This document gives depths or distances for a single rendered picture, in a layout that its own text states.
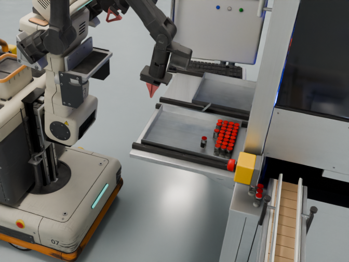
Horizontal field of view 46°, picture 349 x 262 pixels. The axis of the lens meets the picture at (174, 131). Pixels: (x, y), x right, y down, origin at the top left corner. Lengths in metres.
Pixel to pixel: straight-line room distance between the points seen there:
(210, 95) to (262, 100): 0.66
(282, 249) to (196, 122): 0.69
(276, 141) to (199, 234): 1.20
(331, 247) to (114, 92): 2.40
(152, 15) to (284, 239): 0.77
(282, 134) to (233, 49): 1.09
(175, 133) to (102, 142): 1.43
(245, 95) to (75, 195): 1.01
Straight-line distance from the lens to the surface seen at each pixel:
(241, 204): 1.38
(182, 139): 1.59
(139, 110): 3.31
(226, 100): 1.85
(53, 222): 2.12
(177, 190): 2.63
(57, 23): 1.45
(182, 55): 1.35
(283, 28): 1.15
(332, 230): 1.57
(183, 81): 1.96
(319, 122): 1.28
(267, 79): 1.21
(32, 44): 1.54
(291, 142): 1.32
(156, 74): 1.39
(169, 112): 1.73
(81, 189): 2.25
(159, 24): 1.30
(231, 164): 1.31
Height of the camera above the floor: 1.86
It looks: 37 degrees down
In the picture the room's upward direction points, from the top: 5 degrees clockwise
